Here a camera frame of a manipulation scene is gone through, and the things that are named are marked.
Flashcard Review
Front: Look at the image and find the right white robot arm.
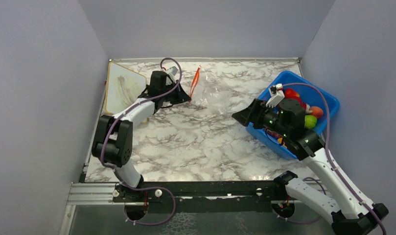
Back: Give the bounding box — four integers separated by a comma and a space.
232, 99, 389, 235

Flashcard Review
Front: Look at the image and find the orange toy peach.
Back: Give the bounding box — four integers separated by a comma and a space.
309, 106, 324, 119

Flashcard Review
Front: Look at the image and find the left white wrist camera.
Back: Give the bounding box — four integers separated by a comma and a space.
166, 66, 179, 85

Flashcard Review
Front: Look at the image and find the red toy chili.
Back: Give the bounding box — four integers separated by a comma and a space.
301, 101, 312, 114

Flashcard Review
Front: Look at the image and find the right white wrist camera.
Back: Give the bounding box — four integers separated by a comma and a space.
266, 83, 285, 108

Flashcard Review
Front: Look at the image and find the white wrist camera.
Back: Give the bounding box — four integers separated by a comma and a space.
266, 83, 285, 108
166, 66, 179, 85

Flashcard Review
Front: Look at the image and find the blue plastic bin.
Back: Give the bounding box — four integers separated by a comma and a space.
235, 71, 340, 160

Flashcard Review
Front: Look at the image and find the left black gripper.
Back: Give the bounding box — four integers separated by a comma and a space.
161, 79, 191, 105

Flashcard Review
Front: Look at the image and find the white board yellow rim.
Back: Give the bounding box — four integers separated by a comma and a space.
103, 62, 146, 115

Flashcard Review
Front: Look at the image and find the clear orange zip bag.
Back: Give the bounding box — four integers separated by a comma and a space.
189, 65, 233, 114

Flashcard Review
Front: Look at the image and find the red toy apple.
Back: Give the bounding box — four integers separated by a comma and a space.
284, 88, 300, 99

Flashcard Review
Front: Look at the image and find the green toy lime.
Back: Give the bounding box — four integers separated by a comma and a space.
304, 115, 318, 129

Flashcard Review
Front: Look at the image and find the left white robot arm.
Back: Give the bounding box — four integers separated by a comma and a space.
92, 67, 191, 201

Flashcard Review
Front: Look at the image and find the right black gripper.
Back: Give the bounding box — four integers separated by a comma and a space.
233, 97, 290, 137

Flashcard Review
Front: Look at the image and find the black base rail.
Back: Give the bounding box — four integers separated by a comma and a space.
112, 180, 290, 214

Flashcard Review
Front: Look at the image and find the aluminium frame rail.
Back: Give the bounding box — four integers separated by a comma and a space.
67, 183, 115, 205

